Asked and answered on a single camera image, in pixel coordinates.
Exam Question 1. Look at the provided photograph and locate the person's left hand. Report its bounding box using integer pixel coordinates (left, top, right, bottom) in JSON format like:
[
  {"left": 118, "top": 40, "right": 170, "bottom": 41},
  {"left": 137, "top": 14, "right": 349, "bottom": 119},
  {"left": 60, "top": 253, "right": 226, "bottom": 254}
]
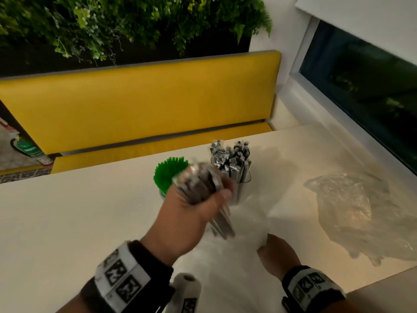
[{"left": 139, "top": 175, "right": 237, "bottom": 268}]

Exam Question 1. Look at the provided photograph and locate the person's right hand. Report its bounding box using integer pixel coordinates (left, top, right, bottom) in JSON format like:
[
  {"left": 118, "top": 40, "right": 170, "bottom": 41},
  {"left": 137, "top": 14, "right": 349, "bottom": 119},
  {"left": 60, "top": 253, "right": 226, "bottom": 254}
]
[{"left": 256, "top": 233, "right": 302, "bottom": 281}]

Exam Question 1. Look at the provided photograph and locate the stack of black straws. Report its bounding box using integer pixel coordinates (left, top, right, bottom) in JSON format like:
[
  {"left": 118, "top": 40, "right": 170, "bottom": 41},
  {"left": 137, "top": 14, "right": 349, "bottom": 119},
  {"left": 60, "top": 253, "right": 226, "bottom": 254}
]
[{"left": 172, "top": 162, "right": 238, "bottom": 241}]

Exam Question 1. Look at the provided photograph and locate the bunch of green straws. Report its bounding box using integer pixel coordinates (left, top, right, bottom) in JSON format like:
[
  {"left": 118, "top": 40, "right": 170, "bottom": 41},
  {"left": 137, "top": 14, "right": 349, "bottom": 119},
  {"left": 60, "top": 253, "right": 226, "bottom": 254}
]
[{"left": 153, "top": 155, "right": 190, "bottom": 196}]

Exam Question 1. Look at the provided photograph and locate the frosted clear plastic bag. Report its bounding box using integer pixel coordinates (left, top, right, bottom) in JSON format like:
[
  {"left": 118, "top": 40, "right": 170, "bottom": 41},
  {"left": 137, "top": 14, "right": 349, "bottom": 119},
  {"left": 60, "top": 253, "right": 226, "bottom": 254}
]
[{"left": 172, "top": 192, "right": 288, "bottom": 313}]

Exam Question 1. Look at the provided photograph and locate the square clear holder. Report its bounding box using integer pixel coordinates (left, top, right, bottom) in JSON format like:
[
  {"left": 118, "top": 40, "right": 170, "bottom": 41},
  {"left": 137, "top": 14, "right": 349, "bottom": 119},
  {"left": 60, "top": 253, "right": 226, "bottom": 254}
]
[{"left": 211, "top": 159, "right": 253, "bottom": 205}]

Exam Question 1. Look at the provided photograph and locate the thin clear plastic bag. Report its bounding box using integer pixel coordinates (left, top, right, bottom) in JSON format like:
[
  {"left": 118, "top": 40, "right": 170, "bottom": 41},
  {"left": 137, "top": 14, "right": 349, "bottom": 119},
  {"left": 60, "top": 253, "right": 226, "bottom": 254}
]
[{"left": 303, "top": 172, "right": 417, "bottom": 268}]

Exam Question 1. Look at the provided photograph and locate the person's right forearm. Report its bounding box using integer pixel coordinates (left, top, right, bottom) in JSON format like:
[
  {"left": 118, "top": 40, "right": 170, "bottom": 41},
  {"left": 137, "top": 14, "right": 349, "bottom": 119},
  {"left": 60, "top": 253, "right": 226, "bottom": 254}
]
[{"left": 327, "top": 295, "right": 361, "bottom": 313}]

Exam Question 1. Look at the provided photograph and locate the person's left forearm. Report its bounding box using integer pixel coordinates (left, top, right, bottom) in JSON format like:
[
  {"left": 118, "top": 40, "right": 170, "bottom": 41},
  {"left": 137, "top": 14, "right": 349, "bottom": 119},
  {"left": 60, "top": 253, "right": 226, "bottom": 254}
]
[{"left": 54, "top": 296, "right": 99, "bottom": 313}]

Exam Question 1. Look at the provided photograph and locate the black right wristband with markers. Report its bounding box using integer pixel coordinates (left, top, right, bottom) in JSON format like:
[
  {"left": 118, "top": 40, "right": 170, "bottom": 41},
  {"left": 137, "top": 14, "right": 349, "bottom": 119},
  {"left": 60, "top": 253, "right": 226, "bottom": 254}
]
[{"left": 281, "top": 265, "right": 347, "bottom": 313}]

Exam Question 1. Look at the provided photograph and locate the black wristband with markers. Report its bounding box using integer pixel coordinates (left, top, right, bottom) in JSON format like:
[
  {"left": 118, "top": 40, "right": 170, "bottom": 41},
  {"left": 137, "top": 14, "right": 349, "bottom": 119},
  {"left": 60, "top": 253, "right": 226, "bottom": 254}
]
[
  {"left": 79, "top": 239, "right": 175, "bottom": 313},
  {"left": 281, "top": 265, "right": 347, "bottom": 313}
]

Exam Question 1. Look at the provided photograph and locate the black left wristband with markers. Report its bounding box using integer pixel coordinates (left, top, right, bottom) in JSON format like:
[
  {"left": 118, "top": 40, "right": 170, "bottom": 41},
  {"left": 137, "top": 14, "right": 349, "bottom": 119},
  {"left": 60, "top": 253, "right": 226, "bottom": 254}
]
[{"left": 79, "top": 239, "right": 175, "bottom": 313}]

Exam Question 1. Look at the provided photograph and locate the yellow bench seat cushion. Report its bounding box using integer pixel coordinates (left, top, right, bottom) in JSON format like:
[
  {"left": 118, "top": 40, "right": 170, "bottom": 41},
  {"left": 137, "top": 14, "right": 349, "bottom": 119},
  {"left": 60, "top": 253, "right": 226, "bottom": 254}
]
[{"left": 50, "top": 121, "right": 275, "bottom": 175}]

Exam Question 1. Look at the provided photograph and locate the yellow bench seat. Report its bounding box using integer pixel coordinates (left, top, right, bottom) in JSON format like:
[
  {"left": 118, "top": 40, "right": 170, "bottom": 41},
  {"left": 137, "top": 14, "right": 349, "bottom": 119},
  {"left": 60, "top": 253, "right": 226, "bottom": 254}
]
[{"left": 0, "top": 50, "right": 283, "bottom": 156}]

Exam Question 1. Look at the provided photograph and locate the green fire extinguisher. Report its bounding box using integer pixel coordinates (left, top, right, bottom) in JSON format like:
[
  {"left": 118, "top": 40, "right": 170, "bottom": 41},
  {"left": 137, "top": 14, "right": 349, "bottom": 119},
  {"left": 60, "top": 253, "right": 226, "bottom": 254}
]
[{"left": 10, "top": 133, "right": 55, "bottom": 166}]

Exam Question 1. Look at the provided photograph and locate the dark window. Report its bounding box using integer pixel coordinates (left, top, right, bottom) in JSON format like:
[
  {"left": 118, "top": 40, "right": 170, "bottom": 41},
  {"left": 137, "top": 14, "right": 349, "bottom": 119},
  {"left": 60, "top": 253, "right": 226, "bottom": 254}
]
[{"left": 298, "top": 19, "right": 417, "bottom": 177}]

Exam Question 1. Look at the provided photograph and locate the red and white sign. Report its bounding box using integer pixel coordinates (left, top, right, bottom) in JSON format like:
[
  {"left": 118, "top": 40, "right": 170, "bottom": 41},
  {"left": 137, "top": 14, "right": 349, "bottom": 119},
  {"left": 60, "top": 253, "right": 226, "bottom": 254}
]
[{"left": 0, "top": 116, "right": 18, "bottom": 133}]

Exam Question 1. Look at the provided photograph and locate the white roller blind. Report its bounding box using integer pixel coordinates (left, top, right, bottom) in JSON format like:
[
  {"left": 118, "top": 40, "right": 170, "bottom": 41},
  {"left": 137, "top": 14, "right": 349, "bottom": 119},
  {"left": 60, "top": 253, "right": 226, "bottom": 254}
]
[{"left": 294, "top": 0, "right": 417, "bottom": 67}]

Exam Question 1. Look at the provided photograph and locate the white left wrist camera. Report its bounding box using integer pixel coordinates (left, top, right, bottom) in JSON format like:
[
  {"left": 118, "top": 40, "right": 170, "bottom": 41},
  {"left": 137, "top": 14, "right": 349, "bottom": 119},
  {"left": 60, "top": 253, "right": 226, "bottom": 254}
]
[{"left": 165, "top": 272, "right": 202, "bottom": 313}]

